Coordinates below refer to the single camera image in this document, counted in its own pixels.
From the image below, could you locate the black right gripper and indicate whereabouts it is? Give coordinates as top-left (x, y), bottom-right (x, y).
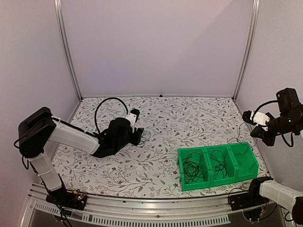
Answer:
top-left (251, 112), bottom-right (297, 146)

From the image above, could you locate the blue cable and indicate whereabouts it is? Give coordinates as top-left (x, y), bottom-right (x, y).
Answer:
top-left (139, 129), bottom-right (152, 146)
top-left (227, 122), bottom-right (258, 149)

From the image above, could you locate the black cable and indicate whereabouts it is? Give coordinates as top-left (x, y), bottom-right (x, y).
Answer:
top-left (208, 150), bottom-right (229, 180)
top-left (181, 152), bottom-right (205, 184)

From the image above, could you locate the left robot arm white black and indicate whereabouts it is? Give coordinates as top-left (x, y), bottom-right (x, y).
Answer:
top-left (13, 107), bottom-right (144, 205)

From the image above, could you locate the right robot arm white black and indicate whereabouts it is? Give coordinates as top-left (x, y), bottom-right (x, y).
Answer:
top-left (242, 88), bottom-right (303, 225)

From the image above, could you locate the green bin right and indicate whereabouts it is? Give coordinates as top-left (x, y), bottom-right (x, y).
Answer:
top-left (229, 142), bottom-right (259, 182)

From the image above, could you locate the green bin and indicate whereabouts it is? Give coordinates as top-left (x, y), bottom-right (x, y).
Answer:
top-left (229, 142), bottom-right (259, 182)
top-left (177, 148), bottom-right (211, 192)
top-left (204, 145), bottom-right (238, 187)

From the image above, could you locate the floral patterned table mat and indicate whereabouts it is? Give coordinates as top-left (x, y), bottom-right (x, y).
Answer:
top-left (53, 97), bottom-right (269, 199)

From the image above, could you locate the green bin middle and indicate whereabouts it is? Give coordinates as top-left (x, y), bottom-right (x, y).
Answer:
top-left (204, 145), bottom-right (238, 187)

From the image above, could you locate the green bin left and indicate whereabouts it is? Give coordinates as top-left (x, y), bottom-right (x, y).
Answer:
top-left (177, 148), bottom-right (211, 192)

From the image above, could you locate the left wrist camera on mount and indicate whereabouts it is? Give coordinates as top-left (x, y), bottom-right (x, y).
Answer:
top-left (125, 108), bottom-right (140, 129)

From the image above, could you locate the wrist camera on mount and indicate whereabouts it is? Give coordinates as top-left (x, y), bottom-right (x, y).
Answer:
top-left (242, 110), bottom-right (274, 131)
top-left (125, 108), bottom-right (140, 129)

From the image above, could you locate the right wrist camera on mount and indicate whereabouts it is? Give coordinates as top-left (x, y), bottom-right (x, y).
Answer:
top-left (242, 110), bottom-right (274, 131)

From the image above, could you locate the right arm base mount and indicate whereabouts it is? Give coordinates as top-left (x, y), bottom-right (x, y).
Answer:
top-left (227, 187), bottom-right (277, 224)

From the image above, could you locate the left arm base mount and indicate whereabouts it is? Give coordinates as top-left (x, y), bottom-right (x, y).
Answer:
top-left (46, 188), bottom-right (87, 210)

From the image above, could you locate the front aluminium rail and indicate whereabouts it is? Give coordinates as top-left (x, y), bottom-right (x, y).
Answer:
top-left (20, 183), bottom-right (296, 227)

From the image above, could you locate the right aluminium frame post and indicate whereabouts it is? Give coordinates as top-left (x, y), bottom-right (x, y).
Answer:
top-left (232, 0), bottom-right (260, 102)

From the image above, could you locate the aluminium frame post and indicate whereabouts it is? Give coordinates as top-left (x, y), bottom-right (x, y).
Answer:
top-left (53, 0), bottom-right (83, 101)
top-left (232, 0), bottom-right (260, 102)

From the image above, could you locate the left aluminium frame post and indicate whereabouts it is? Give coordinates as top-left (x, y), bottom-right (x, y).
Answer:
top-left (53, 0), bottom-right (83, 101)

